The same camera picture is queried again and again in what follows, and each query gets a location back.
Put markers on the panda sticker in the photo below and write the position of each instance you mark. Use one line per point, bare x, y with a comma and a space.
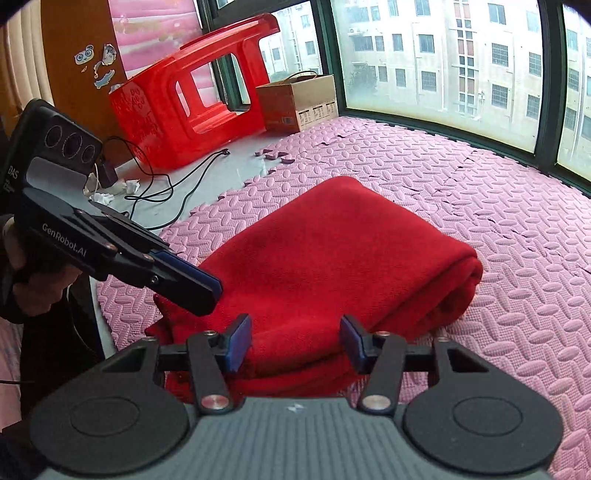
84, 55

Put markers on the black power adapter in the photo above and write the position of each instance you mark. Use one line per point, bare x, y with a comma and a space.
109, 173

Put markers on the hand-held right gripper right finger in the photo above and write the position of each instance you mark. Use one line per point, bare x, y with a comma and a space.
353, 344

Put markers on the person's dark clothing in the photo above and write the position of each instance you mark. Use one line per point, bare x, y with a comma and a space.
60, 350

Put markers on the pink curtain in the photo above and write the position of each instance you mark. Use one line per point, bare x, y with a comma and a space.
157, 27

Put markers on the pink foam floor mat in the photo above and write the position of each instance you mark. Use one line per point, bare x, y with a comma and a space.
508, 277

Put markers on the wooden cabinet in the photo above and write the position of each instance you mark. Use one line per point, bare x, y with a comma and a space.
69, 27

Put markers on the red plastic stool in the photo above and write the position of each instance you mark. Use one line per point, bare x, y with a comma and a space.
152, 124

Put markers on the person's left hand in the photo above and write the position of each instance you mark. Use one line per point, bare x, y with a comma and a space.
32, 300

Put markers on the red towel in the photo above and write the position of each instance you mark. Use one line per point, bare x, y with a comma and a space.
323, 258

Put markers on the dark green window frame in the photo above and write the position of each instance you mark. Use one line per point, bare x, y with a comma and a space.
547, 92

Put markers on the crumpled white tissue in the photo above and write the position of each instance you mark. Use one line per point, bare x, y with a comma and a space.
102, 198
133, 186
91, 184

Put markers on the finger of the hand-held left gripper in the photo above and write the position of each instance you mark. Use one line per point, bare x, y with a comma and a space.
194, 272
184, 293

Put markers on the beige apartment building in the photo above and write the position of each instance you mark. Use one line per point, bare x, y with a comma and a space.
438, 50

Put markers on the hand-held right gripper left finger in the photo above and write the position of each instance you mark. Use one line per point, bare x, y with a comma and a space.
239, 344

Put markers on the brown cardboard box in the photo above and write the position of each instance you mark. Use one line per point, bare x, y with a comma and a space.
300, 104

